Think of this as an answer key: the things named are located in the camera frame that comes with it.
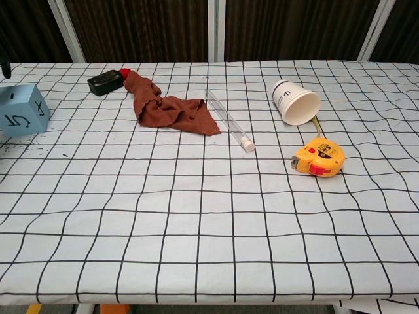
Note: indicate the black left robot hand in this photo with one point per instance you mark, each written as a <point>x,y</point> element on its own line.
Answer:
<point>5,68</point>

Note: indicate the light blue numbered cube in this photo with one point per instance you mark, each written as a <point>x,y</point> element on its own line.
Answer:
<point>23,114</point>

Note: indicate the white black-grid tablecloth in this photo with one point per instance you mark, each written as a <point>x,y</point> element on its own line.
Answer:
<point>209,212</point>

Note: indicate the black rectangular box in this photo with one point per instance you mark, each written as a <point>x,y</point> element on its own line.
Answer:
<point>104,82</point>

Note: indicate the small red object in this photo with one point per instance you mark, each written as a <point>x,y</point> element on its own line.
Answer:
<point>124,72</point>

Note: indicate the brown microfibre cloth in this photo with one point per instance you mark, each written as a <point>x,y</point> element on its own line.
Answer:
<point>170,112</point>

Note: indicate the clear tube with white cap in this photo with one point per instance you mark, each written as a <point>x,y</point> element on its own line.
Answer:
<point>229,119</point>

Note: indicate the white table leg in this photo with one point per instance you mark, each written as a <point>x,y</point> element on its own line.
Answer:
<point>85,309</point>
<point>336,308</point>

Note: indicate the orange block under table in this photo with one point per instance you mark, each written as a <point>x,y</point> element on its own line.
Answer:
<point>114,309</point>

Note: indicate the white paper cup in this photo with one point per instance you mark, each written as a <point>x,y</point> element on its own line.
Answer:
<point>294,103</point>

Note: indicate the yellow tape measure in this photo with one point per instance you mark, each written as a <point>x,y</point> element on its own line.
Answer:
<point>322,157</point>

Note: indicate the white frame post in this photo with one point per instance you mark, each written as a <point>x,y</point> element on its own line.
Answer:
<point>216,31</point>
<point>67,31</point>
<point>376,29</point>

